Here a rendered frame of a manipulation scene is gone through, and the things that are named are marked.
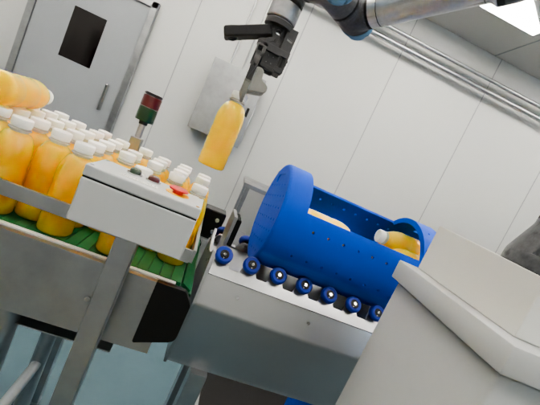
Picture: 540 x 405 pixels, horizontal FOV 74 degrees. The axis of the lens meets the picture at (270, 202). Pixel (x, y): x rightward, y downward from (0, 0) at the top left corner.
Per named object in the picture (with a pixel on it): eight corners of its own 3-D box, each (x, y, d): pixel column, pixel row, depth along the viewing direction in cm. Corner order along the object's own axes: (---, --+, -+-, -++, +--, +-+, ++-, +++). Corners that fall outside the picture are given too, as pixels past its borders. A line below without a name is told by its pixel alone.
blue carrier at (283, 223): (535, 376, 101) (570, 283, 102) (255, 270, 84) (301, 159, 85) (462, 335, 129) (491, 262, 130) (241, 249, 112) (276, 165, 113)
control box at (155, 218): (179, 260, 63) (202, 208, 62) (64, 218, 59) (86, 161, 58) (185, 243, 73) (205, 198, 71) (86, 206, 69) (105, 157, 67)
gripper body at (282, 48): (280, 76, 86) (301, 28, 85) (247, 60, 84) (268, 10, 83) (276, 81, 94) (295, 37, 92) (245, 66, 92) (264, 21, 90)
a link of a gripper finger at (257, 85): (260, 107, 85) (274, 71, 86) (237, 96, 84) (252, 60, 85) (258, 109, 88) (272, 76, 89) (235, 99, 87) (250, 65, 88)
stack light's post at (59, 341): (36, 406, 136) (141, 140, 123) (25, 403, 135) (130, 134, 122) (41, 398, 140) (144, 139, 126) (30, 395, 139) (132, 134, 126)
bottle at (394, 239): (445, 253, 105) (392, 231, 101) (433, 273, 107) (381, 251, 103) (432, 244, 112) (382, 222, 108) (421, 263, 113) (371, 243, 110)
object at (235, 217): (224, 262, 94) (243, 219, 93) (215, 259, 94) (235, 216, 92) (223, 250, 104) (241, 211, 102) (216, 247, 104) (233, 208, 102)
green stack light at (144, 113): (151, 124, 121) (156, 111, 120) (132, 116, 120) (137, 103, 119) (154, 124, 127) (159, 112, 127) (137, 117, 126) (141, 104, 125)
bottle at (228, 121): (227, 174, 91) (255, 105, 88) (202, 165, 87) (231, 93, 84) (216, 167, 96) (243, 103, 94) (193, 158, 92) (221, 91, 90)
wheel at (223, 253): (236, 248, 89) (234, 251, 91) (219, 242, 88) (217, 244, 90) (231, 265, 87) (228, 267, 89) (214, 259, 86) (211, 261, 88)
